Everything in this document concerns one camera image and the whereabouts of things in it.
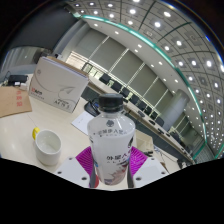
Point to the white copy paper box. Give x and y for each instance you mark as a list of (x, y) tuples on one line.
[(55, 83)]

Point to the brown paper envelope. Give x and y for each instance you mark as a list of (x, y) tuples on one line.
[(13, 101)]

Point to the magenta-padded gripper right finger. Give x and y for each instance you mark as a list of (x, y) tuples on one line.
[(138, 161)]

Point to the clear plastic water bottle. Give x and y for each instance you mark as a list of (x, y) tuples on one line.
[(111, 143)]

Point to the black desk device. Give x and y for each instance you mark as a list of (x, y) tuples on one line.
[(17, 80)]

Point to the black desk telephone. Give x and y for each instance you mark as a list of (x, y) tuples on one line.
[(91, 108)]

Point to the white printed paper sheet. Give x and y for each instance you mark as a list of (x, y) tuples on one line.
[(81, 122)]

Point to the row of black office chairs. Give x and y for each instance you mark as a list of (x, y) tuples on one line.
[(116, 86)]

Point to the small open white box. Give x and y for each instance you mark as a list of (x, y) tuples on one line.
[(143, 141)]

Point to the group of ceiling lights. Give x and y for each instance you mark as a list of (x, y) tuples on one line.
[(157, 24)]

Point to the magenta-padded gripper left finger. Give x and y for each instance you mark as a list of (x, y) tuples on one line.
[(83, 163)]

